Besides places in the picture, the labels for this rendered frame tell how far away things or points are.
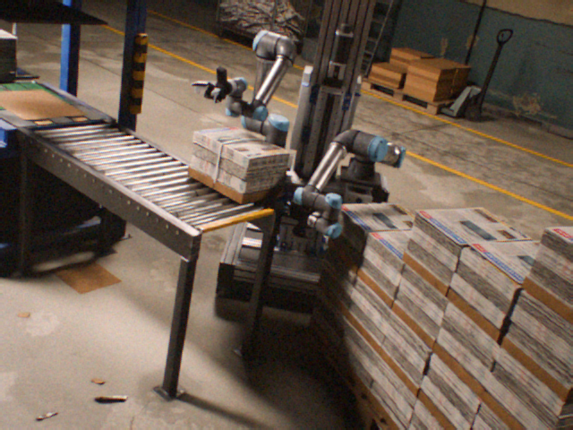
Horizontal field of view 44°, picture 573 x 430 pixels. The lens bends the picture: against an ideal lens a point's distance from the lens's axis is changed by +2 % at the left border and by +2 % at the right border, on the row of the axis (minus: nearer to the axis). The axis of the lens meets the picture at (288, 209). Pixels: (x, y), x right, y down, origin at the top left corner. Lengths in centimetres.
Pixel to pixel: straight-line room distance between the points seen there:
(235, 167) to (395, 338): 103
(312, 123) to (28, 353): 181
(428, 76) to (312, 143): 560
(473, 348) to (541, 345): 32
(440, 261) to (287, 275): 134
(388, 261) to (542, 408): 91
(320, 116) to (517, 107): 639
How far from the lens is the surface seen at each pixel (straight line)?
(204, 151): 333
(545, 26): 985
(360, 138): 332
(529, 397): 252
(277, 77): 358
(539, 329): 243
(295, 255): 415
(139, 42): 409
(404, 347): 298
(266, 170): 323
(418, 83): 940
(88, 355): 350
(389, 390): 312
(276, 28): 1084
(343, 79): 384
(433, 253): 279
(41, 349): 354
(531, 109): 992
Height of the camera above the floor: 206
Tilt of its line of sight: 23 degrees down
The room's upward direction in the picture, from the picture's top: 11 degrees clockwise
